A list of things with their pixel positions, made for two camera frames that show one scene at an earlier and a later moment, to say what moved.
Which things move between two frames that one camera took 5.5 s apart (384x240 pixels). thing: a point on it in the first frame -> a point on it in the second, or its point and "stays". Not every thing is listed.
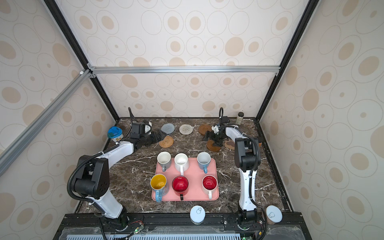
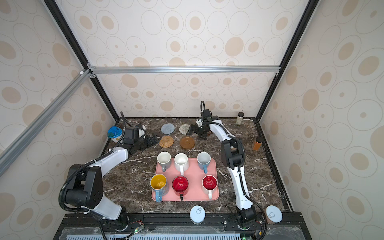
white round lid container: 197,214 stays
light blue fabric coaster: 168,128 stays
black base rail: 179,226 stays
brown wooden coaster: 209,144 -> 187,142
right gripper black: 213,138 -> 191,128
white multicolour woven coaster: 186,129 stays
